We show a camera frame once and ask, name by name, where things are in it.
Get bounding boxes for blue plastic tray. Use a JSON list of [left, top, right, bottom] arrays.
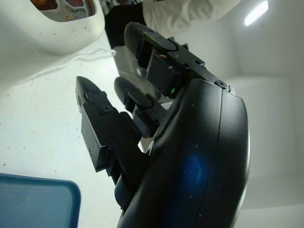
[[0, 173, 82, 228]]

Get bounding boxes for white two-slot toaster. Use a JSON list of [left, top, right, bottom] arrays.
[[0, 0, 105, 57]]

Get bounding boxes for white ceiling light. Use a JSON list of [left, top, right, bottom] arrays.
[[244, 0, 269, 27]]

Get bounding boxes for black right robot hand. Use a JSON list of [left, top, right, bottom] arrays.
[[75, 21, 250, 228]]

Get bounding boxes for white toaster power cord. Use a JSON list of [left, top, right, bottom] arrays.
[[25, 48, 117, 83]]

